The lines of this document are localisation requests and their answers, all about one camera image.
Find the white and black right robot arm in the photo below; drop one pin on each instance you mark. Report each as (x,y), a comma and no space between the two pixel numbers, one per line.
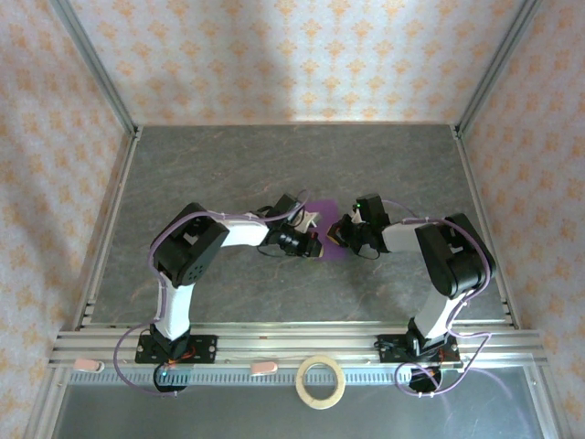
(432,315)

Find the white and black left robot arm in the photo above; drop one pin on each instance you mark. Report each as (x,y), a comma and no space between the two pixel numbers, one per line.
(176,311)

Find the pink clip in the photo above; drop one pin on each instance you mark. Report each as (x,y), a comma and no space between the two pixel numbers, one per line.
(263,367)
(87,364)

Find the beige tape roll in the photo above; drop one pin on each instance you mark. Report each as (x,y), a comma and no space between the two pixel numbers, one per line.
(299,382)

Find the grey metal shelf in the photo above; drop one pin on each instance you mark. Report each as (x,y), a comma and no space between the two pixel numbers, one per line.
(228,411)

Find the aluminium mounting rail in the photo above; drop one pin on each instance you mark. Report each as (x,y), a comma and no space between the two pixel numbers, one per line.
(297,343)

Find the aluminium table side rail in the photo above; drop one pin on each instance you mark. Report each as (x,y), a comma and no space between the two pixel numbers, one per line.
(480,206)
(109,219)

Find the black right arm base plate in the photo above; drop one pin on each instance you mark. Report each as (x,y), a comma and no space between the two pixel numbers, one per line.
(388,350)

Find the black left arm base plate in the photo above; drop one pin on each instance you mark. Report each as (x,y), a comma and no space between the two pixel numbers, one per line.
(205,347)

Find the aluminium frame post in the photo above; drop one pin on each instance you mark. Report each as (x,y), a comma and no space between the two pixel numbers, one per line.
(498,59)
(91,59)

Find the aluminium frame leg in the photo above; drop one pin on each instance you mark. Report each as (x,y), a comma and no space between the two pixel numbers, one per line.
(45,407)
(544,407)

